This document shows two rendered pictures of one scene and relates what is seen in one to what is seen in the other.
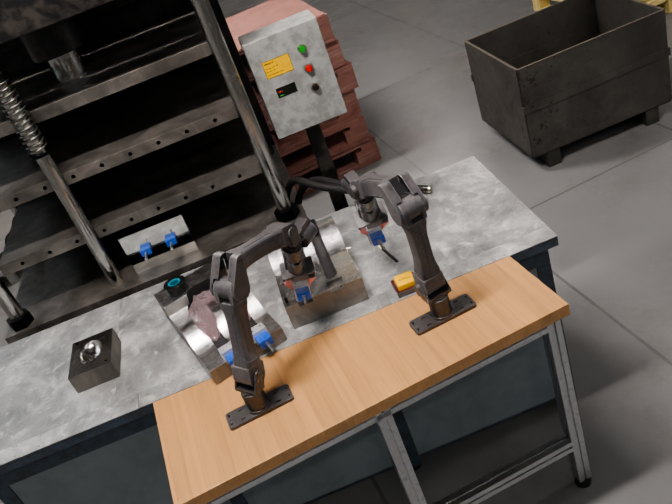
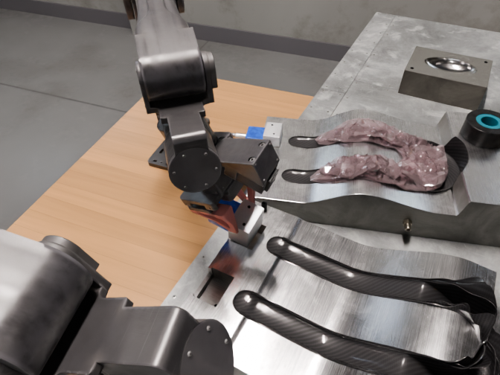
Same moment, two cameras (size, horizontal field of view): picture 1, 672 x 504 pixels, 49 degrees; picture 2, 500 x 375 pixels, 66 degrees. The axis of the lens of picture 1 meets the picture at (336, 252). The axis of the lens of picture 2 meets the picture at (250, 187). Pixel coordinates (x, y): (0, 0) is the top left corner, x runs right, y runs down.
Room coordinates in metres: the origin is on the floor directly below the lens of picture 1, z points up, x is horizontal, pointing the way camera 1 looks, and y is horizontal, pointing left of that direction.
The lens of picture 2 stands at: (2.17, -0.17, 1.40)
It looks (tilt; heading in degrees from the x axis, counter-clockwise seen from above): 46 degrees down; 122
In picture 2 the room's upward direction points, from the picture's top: 2 degrees counter-clockwise
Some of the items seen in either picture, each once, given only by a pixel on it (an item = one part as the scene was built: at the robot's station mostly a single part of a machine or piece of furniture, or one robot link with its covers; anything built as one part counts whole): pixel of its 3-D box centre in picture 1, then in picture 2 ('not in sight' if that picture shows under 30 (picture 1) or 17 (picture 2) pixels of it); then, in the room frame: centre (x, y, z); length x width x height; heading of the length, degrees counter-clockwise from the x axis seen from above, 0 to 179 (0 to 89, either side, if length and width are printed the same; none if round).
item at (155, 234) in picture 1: (157, 217); not in sight; (2.97, 0.67, 0.87); 0.50 x 0.27 x 0.17; 2
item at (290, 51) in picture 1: (334, 188); not in sight; (2.90, -0.09, 0.74); 0.30 x 0.22 x 1.47; 92
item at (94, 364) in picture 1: (95, 359); (444, 77); (2.14, 0.90, 0.84); 0.20 x 0.15 x 0.07; 2
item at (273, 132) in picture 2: (235, 360); (251, 137); (1.82, 0.40, 0.86); 0.13 x 0.05 x 0.05; 19
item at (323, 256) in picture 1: (303, 252); (369, 306); (2.17, 0.10, 0.92); 0.35 x 0.16 x 0.09; 2
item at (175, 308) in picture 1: (217, 315); (378, 164); (2.09, 0.45, 0.86); 0.50 x 0.26 x 0.11; 19
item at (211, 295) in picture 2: (337, 287); (213, 292); (1.96, 0.04, 0.87); 0.05 x 0.05 x 0.04; 2
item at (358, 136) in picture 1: (242, 113); not in sight; (4.85, 0.25, 0.52); 1.41 x 0.97 x 1.04; 99
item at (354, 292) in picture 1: (310, 260); (370, 334); (2.19, 0.09, 0.87); 0.50 x 0.26 x 0.14; 2
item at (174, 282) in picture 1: (176, 286); (486, 128); (2.25, 0.56, 0.93); 0.08 x 0.08 x 0.04
